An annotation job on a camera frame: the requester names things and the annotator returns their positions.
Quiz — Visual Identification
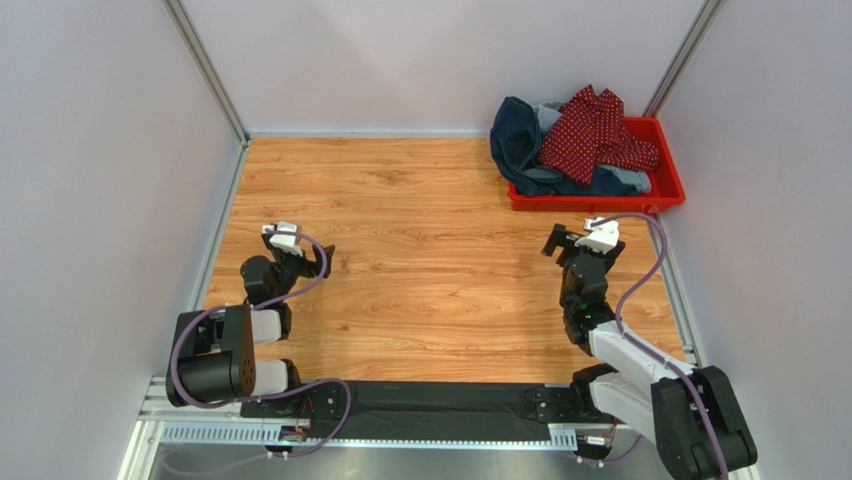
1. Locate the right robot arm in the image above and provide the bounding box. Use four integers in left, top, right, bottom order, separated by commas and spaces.
541, 216, 758, 479

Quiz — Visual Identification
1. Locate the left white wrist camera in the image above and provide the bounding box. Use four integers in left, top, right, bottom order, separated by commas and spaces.
261, 221, 304, 257

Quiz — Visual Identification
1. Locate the aluminium frame rail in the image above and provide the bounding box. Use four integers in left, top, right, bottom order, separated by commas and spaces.
117, 375, 760, 480

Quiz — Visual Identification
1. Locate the dark blue denim skirt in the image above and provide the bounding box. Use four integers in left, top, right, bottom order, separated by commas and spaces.
489, 96, 640, 198

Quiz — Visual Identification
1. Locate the red plastic bin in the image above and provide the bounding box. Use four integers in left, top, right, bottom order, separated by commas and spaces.
507, 117, 685, 215

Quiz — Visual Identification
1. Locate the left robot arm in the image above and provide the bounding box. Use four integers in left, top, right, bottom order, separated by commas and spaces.
166, 222, 336, 408

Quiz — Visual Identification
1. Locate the light blue denim skirt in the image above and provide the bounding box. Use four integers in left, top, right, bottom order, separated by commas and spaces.
532, 100, 651, 197

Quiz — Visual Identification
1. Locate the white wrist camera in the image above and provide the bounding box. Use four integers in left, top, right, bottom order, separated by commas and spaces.
574, 217, 620, 254
261, 221, 304, 257

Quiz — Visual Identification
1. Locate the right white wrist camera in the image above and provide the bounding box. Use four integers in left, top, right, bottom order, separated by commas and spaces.
574, 217, 620, 254

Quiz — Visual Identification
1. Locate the red polka dot skirt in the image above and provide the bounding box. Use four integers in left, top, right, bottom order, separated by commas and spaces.
538, 85, 661, 186

